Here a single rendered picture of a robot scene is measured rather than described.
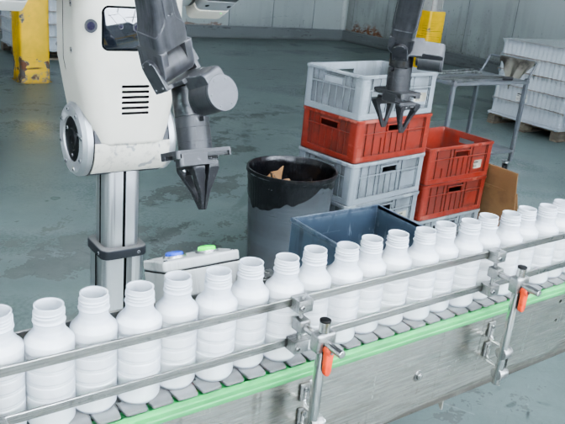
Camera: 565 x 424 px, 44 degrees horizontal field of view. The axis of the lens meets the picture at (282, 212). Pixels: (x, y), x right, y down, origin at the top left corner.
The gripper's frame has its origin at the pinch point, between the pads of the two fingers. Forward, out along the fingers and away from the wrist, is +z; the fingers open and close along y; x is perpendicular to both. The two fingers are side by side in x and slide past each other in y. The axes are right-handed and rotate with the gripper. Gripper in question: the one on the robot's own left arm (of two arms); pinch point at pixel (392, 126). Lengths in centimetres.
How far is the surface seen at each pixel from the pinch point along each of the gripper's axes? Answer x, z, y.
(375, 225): -13.9, 33.7, 15.3
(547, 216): -0.9, 8.0, -45.5
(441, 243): 29, 9, -44
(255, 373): 69, 22, -47
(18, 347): 102, 9, -45
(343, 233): -2.1, 34.5, 15.6
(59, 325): 98, 7, -45
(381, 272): 45, 10, -46
